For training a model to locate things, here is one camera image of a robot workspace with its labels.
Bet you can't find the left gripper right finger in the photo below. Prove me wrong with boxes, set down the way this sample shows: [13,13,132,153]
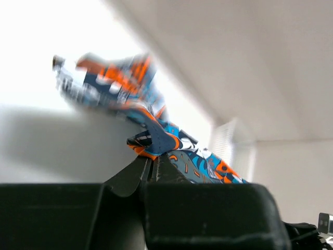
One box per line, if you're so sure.
[144,155,291,249]

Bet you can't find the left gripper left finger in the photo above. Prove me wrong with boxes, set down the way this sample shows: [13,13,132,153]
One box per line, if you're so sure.
[1,157,151,249]

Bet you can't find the colourful patterned shorts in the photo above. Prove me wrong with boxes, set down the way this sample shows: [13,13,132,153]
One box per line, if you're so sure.
[52,53,245,184]

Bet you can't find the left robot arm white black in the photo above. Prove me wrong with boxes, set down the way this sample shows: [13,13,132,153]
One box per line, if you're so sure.
[1,155,330,249]

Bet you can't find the white plastic basket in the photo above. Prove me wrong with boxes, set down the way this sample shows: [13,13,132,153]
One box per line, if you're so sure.
[210,118,257,182]

